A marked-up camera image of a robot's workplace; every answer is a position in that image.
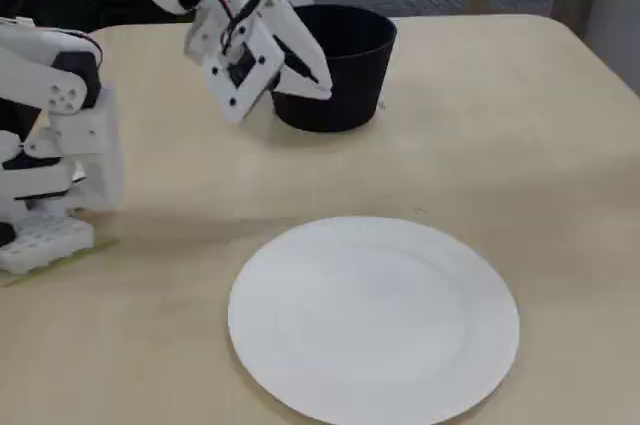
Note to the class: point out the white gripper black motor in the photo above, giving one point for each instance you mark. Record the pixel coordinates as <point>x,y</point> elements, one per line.
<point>300,52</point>

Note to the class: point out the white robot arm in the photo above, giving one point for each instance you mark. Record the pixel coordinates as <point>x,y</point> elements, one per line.
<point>60,145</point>

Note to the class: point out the black pot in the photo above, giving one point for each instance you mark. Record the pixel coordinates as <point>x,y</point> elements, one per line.
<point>350,85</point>

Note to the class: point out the white round plate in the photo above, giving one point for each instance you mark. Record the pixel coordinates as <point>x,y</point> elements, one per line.
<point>375,325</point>

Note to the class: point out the green tape strip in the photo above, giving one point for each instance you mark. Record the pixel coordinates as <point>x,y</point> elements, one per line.
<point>102,246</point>

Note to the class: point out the white perforated base plate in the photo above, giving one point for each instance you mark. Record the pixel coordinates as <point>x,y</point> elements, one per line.
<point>45,242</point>

